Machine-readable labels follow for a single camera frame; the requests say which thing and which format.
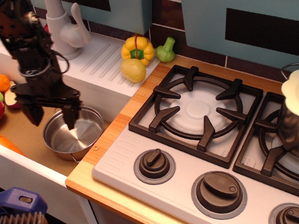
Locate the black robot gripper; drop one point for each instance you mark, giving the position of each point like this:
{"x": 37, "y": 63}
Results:
{"x": 44, "y": 82}

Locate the small steel pan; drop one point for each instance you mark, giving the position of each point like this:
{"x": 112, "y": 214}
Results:
{"x": 73, "y": 145}

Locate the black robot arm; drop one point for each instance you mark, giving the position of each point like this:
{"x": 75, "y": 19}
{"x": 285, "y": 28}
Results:
{"x": 17, "y": 19}

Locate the left brown stove knob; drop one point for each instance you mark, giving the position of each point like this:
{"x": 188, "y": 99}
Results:
{"x": 154, "y": 167}

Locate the brown stove knob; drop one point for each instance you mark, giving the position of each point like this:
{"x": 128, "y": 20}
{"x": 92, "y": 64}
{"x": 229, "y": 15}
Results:
{"x": 285, "y": 213}
{"x": 219, "y": 195}
{"x": 154, "y": 167}

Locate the middle brown stove knob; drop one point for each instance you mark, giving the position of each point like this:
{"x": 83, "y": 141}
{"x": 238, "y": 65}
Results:
{"x": 219, "y": 195}

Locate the right brown stove knob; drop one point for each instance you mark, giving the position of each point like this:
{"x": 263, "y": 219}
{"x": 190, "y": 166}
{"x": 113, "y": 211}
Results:
{"x": 285, "y": 213}

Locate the purple toy eggplant half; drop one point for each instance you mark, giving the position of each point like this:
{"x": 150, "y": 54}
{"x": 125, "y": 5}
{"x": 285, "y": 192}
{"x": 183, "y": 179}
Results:
{"x": 10, "y": 97}

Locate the grey toy faucet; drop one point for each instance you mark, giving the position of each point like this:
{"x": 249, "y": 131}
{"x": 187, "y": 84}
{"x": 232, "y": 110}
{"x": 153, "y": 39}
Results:
{"x": 68, "y": 38}

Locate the red toy pepper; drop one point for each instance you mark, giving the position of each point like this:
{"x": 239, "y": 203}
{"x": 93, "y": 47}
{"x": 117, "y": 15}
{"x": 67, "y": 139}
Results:
{"x": 46, "y": 28}

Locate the blue clamp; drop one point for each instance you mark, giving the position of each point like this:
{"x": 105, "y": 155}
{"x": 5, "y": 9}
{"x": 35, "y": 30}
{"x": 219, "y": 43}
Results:
{"x": 19, "y": 201}

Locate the yellow toy potato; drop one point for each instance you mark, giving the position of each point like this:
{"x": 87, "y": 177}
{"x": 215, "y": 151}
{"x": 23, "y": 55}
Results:
{"x": 133, "y": 70}

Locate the yellow toy bell pepper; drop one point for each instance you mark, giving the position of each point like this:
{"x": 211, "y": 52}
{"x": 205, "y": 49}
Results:
{"x": 138, "y": 47}

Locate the green toy broccoli stalk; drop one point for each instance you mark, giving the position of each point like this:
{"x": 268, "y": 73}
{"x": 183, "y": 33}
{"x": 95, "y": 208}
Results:
{"x": 165, "y": 53}

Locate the black left burner grate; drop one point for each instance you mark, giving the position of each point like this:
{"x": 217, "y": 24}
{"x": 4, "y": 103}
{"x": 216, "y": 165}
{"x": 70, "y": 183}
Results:
{"x": 199, "y": 114}

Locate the black burner grate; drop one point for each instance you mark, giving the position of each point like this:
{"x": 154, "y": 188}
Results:
{"x": 199, "y": 114}
{"x": 263, "y": 157}

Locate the black right burner grate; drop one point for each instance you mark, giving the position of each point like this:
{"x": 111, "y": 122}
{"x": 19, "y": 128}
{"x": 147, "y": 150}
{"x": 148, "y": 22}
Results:
{"x": 263, "y": 157}

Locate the right teal cabinet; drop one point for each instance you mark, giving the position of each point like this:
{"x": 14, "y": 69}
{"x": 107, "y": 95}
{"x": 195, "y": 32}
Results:
{"x": 260, "y": 31}

